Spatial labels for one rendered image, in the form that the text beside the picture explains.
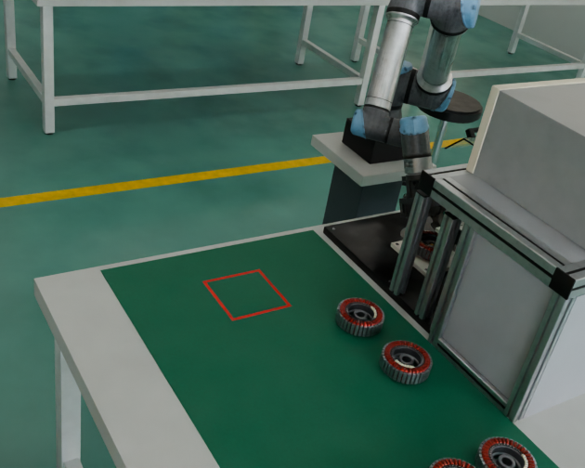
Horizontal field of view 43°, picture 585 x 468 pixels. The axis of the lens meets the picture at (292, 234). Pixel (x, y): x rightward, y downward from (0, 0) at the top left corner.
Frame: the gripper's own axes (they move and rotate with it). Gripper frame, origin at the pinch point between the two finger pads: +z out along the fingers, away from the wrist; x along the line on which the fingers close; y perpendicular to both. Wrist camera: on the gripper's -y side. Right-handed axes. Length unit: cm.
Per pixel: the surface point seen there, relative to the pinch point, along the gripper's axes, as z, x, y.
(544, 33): -110, -471, 342
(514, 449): 32, 30, -53
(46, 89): -75, 34, 243
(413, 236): -7.1, 20.2, -17.1
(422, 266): 3.8, 6.8, -3.3
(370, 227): -6.2, 7.1, 16.9
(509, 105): -34, 10, -41
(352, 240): -4.0, 16.5, 12.9
